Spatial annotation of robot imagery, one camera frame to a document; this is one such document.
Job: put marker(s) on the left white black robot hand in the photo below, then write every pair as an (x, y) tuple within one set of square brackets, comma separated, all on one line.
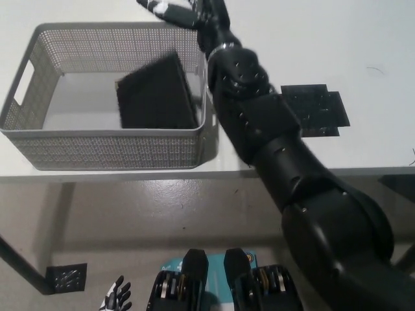
[(115, 296)]

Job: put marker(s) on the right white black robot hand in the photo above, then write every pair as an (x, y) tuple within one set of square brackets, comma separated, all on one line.
[(207, 16)]

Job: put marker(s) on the black notebook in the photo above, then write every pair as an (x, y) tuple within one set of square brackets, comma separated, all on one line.
[(155, 94)]

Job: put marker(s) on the black ribbed robot body block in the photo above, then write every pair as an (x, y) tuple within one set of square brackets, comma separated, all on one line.
[(259, 285), (176, 285)]

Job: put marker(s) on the black perforated floor plate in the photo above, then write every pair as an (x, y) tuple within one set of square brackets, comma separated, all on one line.
[(66, 277)]

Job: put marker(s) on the black table leg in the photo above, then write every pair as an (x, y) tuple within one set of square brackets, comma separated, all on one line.
[(22, 262)]

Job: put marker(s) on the black tape patch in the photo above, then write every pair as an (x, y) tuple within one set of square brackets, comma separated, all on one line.
[(321, 110)]

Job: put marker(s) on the grey perforated plastic basket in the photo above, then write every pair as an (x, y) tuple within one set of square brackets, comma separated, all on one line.
[(107, 149)]

